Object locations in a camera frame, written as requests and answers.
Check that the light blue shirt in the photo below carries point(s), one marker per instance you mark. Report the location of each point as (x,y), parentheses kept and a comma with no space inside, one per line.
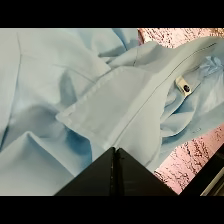
(100,100)

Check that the silver frame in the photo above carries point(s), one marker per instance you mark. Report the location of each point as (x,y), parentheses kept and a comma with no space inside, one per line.
(216,187)

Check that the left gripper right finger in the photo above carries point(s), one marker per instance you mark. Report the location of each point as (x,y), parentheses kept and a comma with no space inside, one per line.
(136,178)

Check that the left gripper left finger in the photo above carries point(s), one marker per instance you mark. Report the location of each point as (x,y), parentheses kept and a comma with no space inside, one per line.
(96,176)

